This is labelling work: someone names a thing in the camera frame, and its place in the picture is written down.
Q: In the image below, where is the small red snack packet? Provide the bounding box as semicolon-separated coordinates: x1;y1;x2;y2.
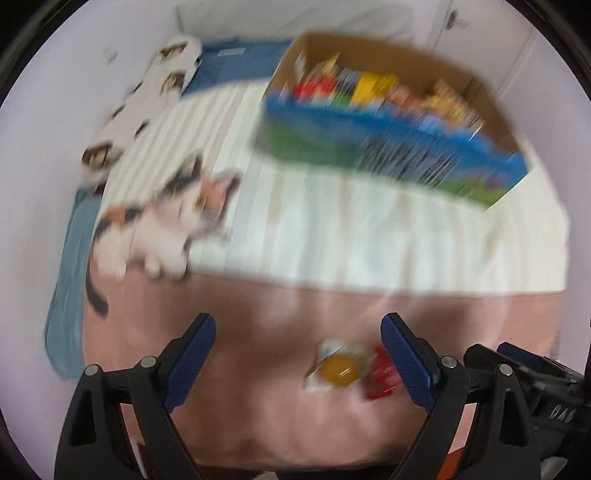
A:
365;346;403;400

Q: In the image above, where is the white cat print pillow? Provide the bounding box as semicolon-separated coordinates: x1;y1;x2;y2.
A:
81;37;204;185

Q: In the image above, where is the pile of assorted snack packets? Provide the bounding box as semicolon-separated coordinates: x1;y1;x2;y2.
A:
288;52;485;139

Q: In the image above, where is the clear packet with yellow pastry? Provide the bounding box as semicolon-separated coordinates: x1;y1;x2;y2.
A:
305;340;370;393

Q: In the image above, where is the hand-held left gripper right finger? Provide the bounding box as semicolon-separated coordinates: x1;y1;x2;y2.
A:
379;312;541;480

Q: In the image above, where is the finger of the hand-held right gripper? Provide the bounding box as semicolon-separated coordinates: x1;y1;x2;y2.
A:
463;342;561;384

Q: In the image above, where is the cat printed blanket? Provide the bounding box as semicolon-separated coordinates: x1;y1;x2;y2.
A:
81;83;571;476

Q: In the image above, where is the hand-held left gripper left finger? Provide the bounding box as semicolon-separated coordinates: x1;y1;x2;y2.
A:
54;313;218;480

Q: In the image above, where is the blue bed sheet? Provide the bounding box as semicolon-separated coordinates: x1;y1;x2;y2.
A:
44;39;296;381

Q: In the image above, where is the blue green printed cardboard box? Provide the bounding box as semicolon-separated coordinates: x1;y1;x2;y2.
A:
256;31;531;210

